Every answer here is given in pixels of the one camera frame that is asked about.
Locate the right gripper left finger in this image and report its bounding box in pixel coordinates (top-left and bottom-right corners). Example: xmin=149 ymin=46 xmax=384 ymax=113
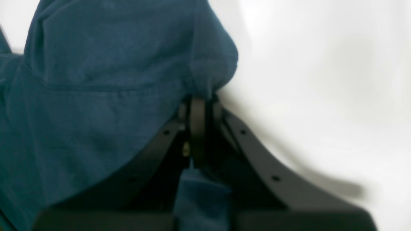
xmin=34 ymin=98 xmax=207 ymax=231

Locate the dark navy T-shirt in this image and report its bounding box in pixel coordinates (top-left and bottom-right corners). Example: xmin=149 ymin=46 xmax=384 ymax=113
xmin=0 ymin=0 xmax=238 ymax=231

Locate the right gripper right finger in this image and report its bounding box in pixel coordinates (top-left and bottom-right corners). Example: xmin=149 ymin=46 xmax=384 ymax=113
xmin=210 ymin=100 xmax=376 ymax=231

